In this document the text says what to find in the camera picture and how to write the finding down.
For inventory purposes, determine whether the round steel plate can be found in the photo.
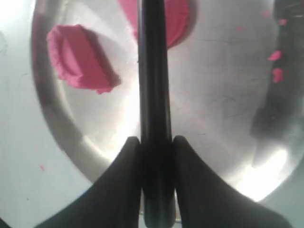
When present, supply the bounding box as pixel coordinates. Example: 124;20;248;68
32;0;304;201

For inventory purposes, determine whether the black knife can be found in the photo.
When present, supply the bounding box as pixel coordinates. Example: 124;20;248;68
137;0;176;228

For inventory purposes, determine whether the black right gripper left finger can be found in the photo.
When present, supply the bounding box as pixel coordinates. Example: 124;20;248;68
38;137;141;228

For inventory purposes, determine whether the pink dough lump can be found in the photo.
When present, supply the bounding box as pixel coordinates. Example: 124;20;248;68
46;25;121;94
118;0;190;48

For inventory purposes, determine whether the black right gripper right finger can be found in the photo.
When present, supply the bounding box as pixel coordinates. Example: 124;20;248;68
173;136;291;228

